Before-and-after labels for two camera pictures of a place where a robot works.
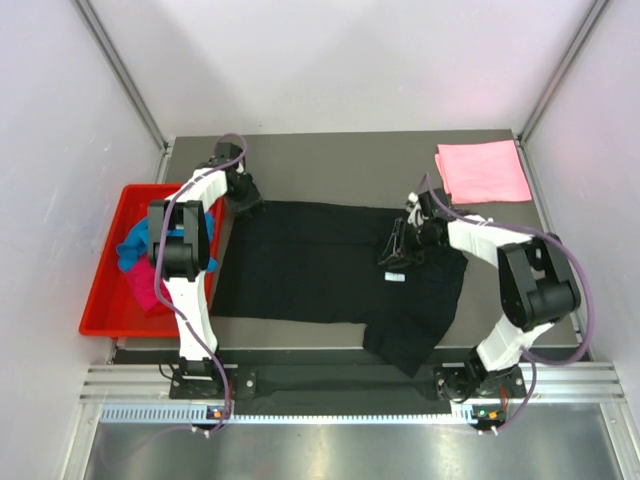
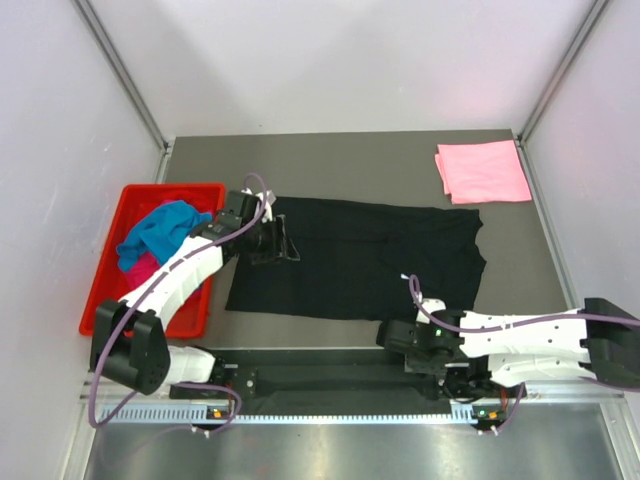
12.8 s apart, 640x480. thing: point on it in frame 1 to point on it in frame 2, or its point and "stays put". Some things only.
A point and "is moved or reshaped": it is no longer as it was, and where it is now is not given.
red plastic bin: x=113 y=307 stays put
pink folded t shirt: x=482 y=172 stays put
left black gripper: x=252 y=198 to x=272 y=252
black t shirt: x=317 y=262 is moved or reshaped
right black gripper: x=395 y=250 to x=415 y=363
